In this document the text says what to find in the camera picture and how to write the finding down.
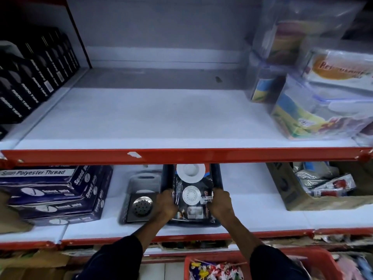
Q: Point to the person's left fingers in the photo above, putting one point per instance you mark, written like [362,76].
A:
[168,194]

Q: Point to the person's right hand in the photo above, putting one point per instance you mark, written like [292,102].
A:
[221,206]

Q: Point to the dark blue thread box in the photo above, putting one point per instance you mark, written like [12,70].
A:
[61,205]
[58,191]
[72,217]
[35,173]

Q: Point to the brown cardboard piece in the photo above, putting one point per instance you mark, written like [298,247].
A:
[11,214]

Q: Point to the large clear container blue clips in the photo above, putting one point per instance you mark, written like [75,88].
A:
[317,116]

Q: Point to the person's right forearm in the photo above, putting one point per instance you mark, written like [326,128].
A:
[247,239]

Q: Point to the brown cardboard box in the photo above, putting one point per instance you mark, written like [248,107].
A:
[294,195]

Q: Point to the flat brown cardboard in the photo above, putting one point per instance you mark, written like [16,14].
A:
[32,265]

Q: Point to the small clear plastic container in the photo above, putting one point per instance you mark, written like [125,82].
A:
[265,84]

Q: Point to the white shelf with red edge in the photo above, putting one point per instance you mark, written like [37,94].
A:
[163,156]
[262,212]

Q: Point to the red and white packet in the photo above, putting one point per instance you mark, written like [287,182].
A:
[335,186]

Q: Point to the person's left hand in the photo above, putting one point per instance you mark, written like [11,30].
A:
[164,207]

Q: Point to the colourful small items pile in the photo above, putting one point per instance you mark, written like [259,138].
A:
[215,271]

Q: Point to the person's right fingers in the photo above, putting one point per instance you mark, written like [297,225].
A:
[216,194]

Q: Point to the row of black tape boxes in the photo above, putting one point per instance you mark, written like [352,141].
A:
[32,75]

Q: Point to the steel floor drain pack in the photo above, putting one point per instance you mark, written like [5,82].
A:
[140,206]

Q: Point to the red plastic basket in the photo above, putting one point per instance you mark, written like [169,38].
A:
[314,256]

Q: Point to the person's left forearm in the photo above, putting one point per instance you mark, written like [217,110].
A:
[137,242]

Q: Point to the clear plastic packets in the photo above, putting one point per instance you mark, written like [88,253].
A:
[314,170]

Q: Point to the clear container with orange label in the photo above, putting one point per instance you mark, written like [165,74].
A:
[341,69]

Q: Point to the pink packaged goods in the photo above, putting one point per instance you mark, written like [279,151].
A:
[355,266]

